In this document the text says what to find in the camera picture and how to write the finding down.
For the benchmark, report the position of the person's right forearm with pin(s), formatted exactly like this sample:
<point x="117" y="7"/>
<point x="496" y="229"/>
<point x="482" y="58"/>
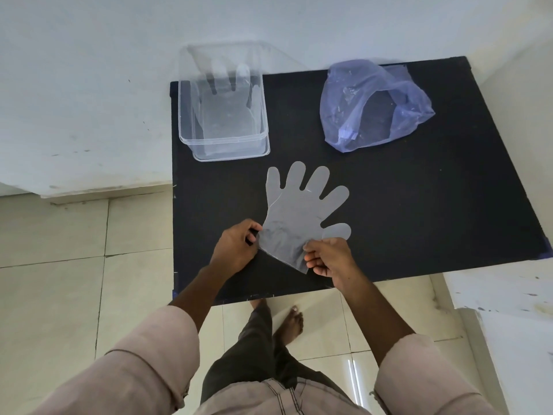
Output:
<point x="376" y="319"/>

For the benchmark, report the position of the person's left hand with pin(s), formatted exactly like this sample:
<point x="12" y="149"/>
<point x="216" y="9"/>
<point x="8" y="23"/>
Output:
<point x="233" y="248"/>

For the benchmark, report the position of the person's left thumb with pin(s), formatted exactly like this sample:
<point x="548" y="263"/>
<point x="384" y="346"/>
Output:
<point x="252" y="226"/>

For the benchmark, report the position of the person's left forearm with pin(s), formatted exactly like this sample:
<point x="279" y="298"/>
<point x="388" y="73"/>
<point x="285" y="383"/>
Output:
<point x="198" y="293"/>

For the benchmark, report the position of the pale pink shirt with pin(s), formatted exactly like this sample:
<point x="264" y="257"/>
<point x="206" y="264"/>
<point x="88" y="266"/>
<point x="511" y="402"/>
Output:
<point x="142" y="363"/>

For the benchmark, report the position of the person's right hand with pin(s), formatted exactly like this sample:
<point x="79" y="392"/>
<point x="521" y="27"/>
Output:
<point x="335" y="263"/>

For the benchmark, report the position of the clear plastic disposable glove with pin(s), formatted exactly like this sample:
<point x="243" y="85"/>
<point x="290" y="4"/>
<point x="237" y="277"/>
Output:
<point x="298" y="211"/>

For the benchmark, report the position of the person's bare foot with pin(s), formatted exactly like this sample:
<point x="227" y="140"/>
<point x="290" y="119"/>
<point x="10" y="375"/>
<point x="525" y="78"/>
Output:
<point x="288" y="326"/>

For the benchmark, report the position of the dark grey trousers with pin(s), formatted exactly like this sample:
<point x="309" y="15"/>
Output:
<point x="255" y="354"/>

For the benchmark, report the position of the clear disposable gloves in container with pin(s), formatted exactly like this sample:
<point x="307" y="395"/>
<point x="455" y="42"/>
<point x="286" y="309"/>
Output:
<point x="227" y="112"/>

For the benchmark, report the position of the blue translucent plastic bag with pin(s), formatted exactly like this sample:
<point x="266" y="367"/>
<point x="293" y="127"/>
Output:
<point x="367" y="107"/>

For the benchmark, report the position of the clear plastic container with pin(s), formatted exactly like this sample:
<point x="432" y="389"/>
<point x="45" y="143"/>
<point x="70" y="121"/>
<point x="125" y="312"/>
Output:
<point x="224" y="125"/>

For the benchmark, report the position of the person's right thumb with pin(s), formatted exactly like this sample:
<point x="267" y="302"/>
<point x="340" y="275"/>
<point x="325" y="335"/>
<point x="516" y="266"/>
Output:
<point x="322" y="243"/>

